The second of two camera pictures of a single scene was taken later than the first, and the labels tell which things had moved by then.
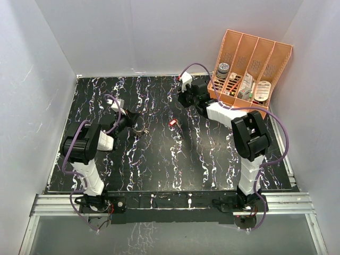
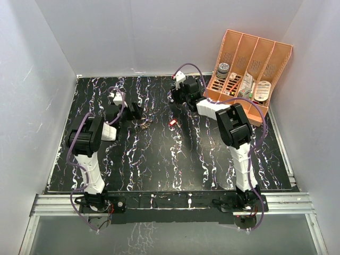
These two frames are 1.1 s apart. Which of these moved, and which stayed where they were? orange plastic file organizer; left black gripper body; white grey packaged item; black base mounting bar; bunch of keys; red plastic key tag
Moved: left black gripper body; bunch of keys
Stayed: black base mounting bar; orange plastic file organizer; red plastic key tag; white grey packaged item
